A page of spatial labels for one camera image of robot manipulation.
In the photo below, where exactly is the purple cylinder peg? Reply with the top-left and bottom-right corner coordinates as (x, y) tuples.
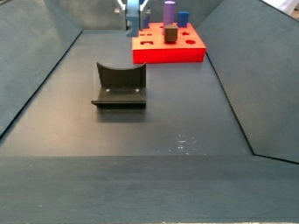
(163, 0), (176, 25)

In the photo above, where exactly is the brown hexagonal peg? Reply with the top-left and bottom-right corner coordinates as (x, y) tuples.
(163, 24), (177, 44)

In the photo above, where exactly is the short blue peg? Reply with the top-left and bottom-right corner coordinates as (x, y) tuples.
(177, 11), (189, 27)

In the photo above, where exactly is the black curved fixture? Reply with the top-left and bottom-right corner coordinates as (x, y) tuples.
(91, 63), (147, 109)

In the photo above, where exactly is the tall blue rectangular peg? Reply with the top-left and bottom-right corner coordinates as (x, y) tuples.
(139, 0), (151, 29)

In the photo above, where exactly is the light blue arch block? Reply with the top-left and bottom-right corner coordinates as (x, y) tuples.
(125, 0), (140, 37)

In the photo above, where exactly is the red peg board block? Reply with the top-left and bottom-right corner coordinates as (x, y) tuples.
(132, 23), (205, 64)

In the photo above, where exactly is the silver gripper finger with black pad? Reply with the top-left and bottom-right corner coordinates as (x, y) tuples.
(113, 0), (127, 14)

